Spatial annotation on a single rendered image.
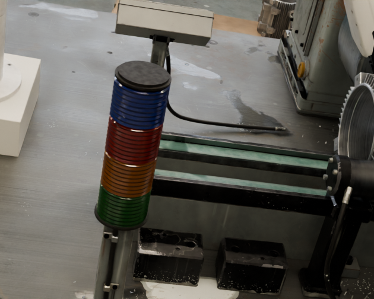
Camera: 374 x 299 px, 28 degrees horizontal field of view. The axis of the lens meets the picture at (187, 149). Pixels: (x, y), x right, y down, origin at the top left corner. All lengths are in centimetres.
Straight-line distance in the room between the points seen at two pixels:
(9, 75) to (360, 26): 66
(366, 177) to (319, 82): 61
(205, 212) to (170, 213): 6
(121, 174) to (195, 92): 87
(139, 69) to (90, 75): 88
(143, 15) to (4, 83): 29
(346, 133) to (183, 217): 32
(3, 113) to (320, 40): 69
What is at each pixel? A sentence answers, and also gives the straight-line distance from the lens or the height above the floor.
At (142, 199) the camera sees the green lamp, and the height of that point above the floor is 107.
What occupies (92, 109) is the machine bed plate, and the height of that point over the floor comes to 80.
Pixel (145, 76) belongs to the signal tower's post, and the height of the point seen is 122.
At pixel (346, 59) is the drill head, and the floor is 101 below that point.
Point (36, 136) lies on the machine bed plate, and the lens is 143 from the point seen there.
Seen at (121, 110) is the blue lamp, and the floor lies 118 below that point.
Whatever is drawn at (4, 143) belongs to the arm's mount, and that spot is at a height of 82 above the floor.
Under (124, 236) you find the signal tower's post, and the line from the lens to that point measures 89.
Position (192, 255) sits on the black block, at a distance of 111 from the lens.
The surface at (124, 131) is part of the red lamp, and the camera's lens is 79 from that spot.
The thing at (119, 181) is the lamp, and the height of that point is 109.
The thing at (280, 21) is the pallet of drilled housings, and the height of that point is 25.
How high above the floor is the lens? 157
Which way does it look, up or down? 32 degrees down
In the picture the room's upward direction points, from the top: 12 degrees clockwise
